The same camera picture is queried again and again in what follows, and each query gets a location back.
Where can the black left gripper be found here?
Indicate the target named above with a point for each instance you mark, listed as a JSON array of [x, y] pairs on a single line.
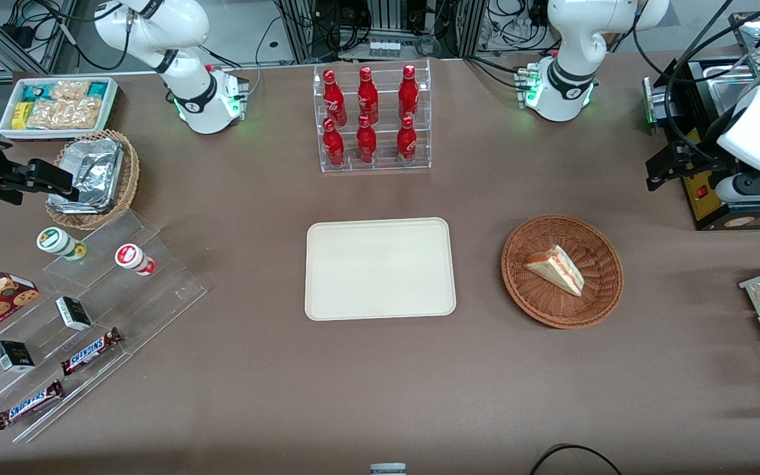
[[702, 152]]

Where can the triangular sandwich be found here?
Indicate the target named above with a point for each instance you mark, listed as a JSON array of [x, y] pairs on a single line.
[[558, 267]]

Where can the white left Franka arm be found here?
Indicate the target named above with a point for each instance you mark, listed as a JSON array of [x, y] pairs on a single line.
[[565, 39]]

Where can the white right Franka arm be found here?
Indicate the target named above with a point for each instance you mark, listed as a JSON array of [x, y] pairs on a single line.
[[189, 92]]

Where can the white rectangular snack tray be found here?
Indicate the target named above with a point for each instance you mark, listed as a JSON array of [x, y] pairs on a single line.
[[5, 122]]

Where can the light tan wicker basket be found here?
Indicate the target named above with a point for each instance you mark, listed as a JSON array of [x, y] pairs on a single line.
[[131, 178]]

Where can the brown wicker basket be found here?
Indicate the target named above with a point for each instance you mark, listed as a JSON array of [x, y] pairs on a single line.
[[538, 300]]

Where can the cream plastic tray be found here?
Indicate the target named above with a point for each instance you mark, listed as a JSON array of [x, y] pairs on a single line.
[[380, 270]]

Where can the silver foil container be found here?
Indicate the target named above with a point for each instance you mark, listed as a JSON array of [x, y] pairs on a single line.
[[93, 171]]

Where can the black hot dog warmer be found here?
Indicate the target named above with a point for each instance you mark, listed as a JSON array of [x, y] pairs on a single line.
[[706, 204]]

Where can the green lid drink cup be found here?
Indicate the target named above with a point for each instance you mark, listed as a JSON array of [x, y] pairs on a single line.
[[53, 241]]

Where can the yellow snack pack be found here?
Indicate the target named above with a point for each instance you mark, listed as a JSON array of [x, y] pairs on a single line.
[[22, 115]]

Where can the teal snack pack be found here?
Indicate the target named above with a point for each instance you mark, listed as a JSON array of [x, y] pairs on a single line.
[[37, 92], [98, 89]]

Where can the red lid drink cup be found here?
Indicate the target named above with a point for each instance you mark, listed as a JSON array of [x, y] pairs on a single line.
[[130, 257]]

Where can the small black box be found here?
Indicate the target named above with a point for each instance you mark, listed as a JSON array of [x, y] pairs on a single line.
[[14, 356], [73, 313]]

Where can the clear acrylic stepped display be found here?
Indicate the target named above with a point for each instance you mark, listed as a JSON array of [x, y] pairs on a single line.
[[156, 290]]

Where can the Snickers chocolate bar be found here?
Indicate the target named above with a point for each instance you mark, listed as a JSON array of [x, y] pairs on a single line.
[[90, 351], [27, 406]]

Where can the red cola bottle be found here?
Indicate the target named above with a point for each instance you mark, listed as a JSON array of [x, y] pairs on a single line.
[[333, 145], [366, 142], [408, 92], [367, 95], [334, 99], [406, 140]]

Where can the clear acrylic bottle rack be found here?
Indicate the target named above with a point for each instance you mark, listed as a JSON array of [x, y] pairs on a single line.
[[386, 168]]

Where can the white power strip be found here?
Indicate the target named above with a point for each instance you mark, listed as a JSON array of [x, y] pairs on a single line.
[[384, 47]]

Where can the aluminium equipment rack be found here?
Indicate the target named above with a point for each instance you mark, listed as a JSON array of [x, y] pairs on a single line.
[[386, 16]]

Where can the grey device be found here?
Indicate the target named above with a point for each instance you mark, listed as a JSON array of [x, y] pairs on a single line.
[[388, 469]]

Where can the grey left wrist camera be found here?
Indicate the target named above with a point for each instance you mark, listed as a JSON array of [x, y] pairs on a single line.
[[729, 190]]

